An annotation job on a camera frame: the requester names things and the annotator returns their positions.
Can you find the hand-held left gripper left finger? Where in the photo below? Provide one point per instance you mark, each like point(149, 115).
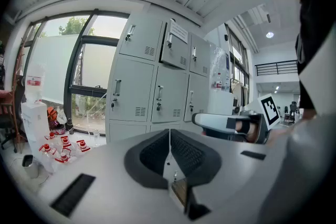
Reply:
point(147, 157)

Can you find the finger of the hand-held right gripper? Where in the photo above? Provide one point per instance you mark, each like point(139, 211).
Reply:
point(215, 132)

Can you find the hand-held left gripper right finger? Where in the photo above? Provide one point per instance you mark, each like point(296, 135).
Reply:
point(194, 157)

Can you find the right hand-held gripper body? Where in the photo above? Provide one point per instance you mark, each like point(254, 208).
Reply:
point(218, 120)

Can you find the grey metal locker cabinet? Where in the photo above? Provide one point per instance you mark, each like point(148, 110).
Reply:
point(134, 86)

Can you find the person's right forearm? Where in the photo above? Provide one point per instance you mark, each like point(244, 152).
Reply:
point(307, 115)

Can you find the grey metal locker door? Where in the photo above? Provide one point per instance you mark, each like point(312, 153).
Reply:
point(174, 55)

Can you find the person's right hand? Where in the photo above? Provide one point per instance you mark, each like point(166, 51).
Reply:
point(252, 132)

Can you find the clothes rack with garments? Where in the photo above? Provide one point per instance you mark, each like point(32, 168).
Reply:
point(240, 91)

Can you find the clear bottle red label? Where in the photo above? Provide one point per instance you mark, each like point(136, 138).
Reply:
point(218, 82)

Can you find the small clear water bottle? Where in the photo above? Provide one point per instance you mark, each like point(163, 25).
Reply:
point(96, 136)

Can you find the clear plastic bag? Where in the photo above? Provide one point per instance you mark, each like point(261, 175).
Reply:
point(218, 60)

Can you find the black metal railing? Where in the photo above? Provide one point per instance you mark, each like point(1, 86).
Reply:
point(275, 63)

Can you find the pile of clear water jugs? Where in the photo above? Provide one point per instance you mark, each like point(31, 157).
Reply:
point(65, 142)

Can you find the black cylindrical object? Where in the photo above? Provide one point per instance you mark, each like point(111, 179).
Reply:
point(69, 124)

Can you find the pink round container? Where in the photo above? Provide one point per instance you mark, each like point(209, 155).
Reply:
point(60, 129)

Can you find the white plastic bag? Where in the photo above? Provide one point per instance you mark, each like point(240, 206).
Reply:
point(61, 116)

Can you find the white paper notice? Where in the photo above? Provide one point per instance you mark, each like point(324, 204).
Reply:
point(179, 32)

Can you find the round ceiling light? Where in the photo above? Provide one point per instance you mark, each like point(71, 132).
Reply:
point(269, 34)

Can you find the orange black bag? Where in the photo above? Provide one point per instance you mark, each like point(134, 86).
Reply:
point(52, 114)

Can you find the small white waste bin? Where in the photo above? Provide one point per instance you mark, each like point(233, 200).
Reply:
point(30, 169)

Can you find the white water dispenser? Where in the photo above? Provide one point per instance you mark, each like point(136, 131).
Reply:
point(34, 123)

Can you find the black framed window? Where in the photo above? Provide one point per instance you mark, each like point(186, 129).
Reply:
point(57, 60)

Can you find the large dispenser water bottle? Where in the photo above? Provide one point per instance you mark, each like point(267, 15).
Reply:
point(35, 81)

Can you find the person's black shirt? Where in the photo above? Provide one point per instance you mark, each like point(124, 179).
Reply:
point(320, 21)

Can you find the black swivel stool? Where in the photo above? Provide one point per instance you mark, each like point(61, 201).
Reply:
point(8, 123)

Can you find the brown wooden rack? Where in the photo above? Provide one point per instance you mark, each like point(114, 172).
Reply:
point(19, 86)

